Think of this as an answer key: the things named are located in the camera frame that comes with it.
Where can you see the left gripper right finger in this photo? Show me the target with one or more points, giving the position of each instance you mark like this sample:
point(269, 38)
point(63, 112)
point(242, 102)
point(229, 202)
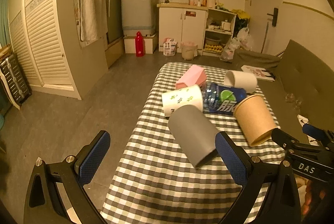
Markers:
point(281, 203)

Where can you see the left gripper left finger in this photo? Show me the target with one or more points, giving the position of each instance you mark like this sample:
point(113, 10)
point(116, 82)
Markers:
point(43, 202)

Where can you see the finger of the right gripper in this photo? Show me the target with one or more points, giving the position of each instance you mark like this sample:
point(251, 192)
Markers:
point(283, 139)
point(322, 136)

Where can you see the brown paper cup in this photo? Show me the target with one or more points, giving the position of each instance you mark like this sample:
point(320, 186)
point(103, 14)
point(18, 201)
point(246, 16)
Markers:
point(254, 119)

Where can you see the white plain cup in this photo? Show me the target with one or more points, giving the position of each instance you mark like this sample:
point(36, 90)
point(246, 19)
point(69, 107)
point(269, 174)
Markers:
point(240, 79)

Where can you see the grey cup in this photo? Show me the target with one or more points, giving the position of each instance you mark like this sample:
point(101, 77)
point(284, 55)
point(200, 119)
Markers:
point(194, 133)

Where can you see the white floral paper cup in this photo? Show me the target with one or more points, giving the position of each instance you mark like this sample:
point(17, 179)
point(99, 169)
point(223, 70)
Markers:
point(173, 100)

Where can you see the pink cup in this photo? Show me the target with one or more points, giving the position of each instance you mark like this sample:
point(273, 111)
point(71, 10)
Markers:
point(195, 75)

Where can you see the white paper on sofa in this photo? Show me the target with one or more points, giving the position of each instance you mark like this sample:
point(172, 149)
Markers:
point(311, 131)

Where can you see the grey sofa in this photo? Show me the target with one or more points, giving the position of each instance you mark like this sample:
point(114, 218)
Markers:
point(303, 85)

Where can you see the blue label water bottle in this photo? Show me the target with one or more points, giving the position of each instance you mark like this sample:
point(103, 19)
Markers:
point(221, 99)

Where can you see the white plastic bags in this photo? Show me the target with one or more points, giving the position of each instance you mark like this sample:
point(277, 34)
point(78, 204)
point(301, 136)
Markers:
point(243, 40)

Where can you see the open white shelf unit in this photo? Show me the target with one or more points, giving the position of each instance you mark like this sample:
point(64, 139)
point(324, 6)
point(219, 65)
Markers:
point(218, 31)

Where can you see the pink lined trash bin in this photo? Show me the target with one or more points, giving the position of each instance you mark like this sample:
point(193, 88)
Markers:
point(188, 50)

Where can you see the silver suitcase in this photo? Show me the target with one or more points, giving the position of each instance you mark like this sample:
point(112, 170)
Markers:
point(13, 81)

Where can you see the white printed package bag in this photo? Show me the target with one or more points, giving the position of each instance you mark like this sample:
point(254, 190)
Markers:
point(169, 47)

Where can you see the white sink cabinet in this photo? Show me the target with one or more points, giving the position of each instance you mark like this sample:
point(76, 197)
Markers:
point(181, 22)

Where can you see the red bottle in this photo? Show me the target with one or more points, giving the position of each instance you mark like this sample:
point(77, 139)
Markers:
point(139, 44)

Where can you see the white louvered wardrobe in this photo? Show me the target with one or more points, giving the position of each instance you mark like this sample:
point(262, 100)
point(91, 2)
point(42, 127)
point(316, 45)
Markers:
point(54, 58)

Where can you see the washing machine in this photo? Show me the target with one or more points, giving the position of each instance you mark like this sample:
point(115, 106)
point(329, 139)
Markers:
point(138, 16)

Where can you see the black door handle lock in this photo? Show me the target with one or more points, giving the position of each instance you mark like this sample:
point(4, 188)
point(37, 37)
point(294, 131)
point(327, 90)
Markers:
point(274, 16)

